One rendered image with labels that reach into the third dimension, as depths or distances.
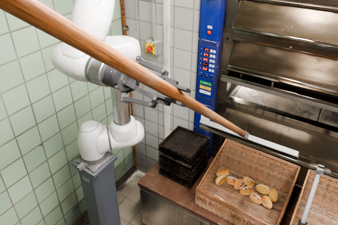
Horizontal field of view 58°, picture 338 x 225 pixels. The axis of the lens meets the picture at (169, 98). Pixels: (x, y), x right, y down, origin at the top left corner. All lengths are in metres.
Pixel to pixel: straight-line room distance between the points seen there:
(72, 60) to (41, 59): 1.10
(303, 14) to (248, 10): 0.31
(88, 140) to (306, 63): 1.35
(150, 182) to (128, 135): 0.67
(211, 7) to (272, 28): 0.39
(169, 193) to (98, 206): 0.52
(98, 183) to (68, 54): 1.23
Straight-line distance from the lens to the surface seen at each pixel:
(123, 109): 1.69
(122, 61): 0.52
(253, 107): 2.17
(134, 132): 1.82
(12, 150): 2.08
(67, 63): 0.90
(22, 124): 2.05
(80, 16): 0.89
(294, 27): 1.89
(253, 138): 1.70
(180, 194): 2.31
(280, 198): 2.41
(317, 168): 1.83
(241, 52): 2.04
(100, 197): 2.09
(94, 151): 1.86
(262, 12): 1.93
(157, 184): 2.37
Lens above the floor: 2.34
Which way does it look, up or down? 32 degrees down
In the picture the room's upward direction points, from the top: straight up
